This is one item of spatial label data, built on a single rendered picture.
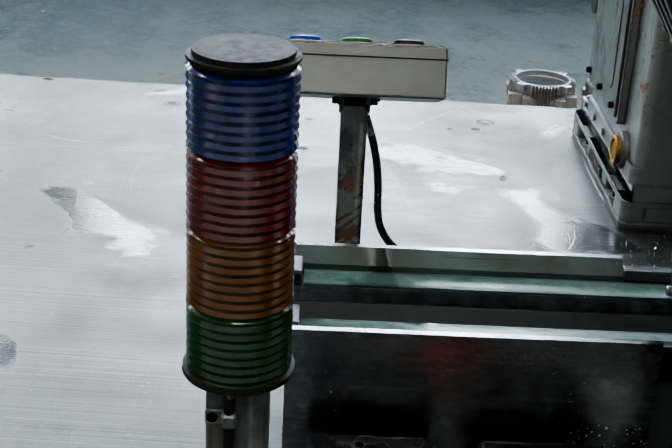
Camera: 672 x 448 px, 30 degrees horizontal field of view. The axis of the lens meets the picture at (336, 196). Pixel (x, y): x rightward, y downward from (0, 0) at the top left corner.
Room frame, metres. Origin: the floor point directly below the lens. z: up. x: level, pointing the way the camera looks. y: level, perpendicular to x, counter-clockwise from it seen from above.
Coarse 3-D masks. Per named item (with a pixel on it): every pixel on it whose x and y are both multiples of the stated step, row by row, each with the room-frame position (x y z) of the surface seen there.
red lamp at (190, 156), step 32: (192, 160) 0.61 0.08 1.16; (288, 160) 0.60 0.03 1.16; (192, 192) 0.60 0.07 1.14; (224, 192) 0.59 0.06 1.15; (256, 192) 0.59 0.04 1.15; (288, 192) 0.61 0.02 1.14; (192, 224) 0.61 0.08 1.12; (224, 224) 0.59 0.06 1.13; (256, 224) 0.59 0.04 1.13; (288, 224) 0.61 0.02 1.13
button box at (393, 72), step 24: (312, 48) 1.14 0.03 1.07; (336, 48) 1.14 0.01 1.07; (360, 48) 1.14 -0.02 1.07; (384, 48) 1.14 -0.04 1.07; (408, 48) 1.14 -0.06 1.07; (432, 48) 1.14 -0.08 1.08; (312, 72) 1.13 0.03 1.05; (336, 72) 1.13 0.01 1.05; (360, 72) 1.13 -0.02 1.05; (384, 72) 1.13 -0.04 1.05; (408, 72) 1.13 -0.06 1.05; (432, 72) 1.13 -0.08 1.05; (312, 96) 1.17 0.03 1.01; (336, 96) 1.14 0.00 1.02; (360, 96) 1.13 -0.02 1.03; (384, 96) 1.12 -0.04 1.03; (408, 96) 1.12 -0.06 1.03; (432, 96) 1.12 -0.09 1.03
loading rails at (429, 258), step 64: (320, 256) 0.99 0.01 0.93; (384, 256) 0.99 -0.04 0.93; (448, 256) 0.99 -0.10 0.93; (512, 256) 0.99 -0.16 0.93; (576, 256) 1.00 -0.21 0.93; (320, 320) 0.89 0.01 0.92; (384, 320) 0.95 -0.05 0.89; (448, 320) 0.95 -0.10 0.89; (512, 320) 0.95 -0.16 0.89; (576, 320) 0.95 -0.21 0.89; (640, 320) 0.96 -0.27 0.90; (320, 384) 0.84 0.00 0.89; (384, 384) 0.84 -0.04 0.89; (448, 384) 0.84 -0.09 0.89; (512, 384) 0.84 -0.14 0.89; (576, 384) 0.84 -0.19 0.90; (640, 384) 0.85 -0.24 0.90
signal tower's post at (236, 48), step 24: (192, 48) 0.61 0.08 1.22; (216, 48) 0.62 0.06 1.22; (240, 48) 0.62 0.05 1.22; (264, 48) 0.62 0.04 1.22; (288, 48) 0.62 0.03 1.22; (216, 72) 0.60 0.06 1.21; (240, 72) 0.59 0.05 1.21; (264, 72) 0.59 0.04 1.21; (216, 408) 0.61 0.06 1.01; (240, 408) 0.61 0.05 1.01; (264, 408) 0.61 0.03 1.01; (216, 432) 0.61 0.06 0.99; (240, 432) 0.61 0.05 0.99; (264, 432) 0.61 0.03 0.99
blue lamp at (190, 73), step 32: (192, 96) 0.61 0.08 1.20; (224, 96) 0.59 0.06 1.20; (256, 96) 0.59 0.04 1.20; (288, 96) 0.60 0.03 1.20; (192, 128) 0.60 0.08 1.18; (224, 128) 0.59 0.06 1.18; (256, 128) 0.59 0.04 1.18; (288, 128) 0.61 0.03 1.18; (224, 160) 0.59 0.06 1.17; (256, 160) 0.59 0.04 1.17
